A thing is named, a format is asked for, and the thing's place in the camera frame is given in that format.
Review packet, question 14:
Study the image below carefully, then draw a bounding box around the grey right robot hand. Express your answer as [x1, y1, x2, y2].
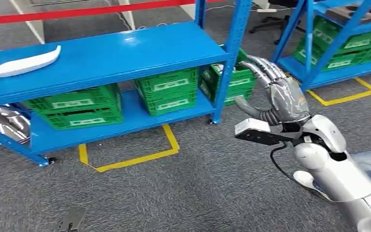
[234, 54, 312, 126]

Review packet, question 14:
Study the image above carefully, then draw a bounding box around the green plastic crate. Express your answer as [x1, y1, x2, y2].
[134, 68, 200, 101]
[312, 16, 371, 55]
[40, 107, 124, 131]
[143, 91, 199, 117]
[200, 48, 257, 107]
[292, 37, 371, 72]
[24, 84, 123, 116]

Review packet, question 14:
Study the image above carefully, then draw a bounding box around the blue metal shelf rack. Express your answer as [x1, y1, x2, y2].
[270, 0, 371, 92]
[0, 0, 253, 167]

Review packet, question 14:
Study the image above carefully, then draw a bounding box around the black office chair base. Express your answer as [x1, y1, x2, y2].
[249, 0, 306, 45]

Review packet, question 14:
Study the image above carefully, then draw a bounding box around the red barrier band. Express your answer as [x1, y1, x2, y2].
[0, 0, 228, 26]

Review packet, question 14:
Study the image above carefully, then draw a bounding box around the black robot foot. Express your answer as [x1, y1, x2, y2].
[57, 206, 87, 232]

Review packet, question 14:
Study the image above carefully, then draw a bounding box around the white curved plastic part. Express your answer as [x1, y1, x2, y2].
[0, 44, 62, 78]

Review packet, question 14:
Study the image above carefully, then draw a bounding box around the shiny chrome part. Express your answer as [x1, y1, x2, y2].
[0, 106, 31, 145]

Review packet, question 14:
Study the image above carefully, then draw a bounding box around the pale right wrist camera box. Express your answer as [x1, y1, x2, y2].
[234, 117, 301, 146]

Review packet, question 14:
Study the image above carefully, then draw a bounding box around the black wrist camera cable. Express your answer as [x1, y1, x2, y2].
[270, 142, 333, 203]

